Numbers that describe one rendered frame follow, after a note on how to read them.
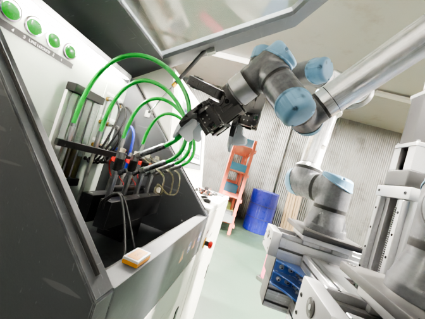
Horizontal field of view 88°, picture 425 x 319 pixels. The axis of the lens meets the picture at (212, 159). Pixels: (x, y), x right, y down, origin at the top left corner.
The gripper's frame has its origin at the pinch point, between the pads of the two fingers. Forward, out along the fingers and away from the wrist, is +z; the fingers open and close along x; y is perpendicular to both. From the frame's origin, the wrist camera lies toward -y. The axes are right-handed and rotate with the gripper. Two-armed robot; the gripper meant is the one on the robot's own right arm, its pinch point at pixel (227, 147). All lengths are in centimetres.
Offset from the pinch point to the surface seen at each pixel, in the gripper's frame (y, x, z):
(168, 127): -33.2, 23.0, -4.1
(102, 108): -57, 7, -2
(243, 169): -15, 360, -5
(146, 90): -50, 23, -19
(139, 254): -4.6, -34.0, 26.7
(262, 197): 37, 450, 41
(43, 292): -10, -47, 30
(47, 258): -12, -47, 25
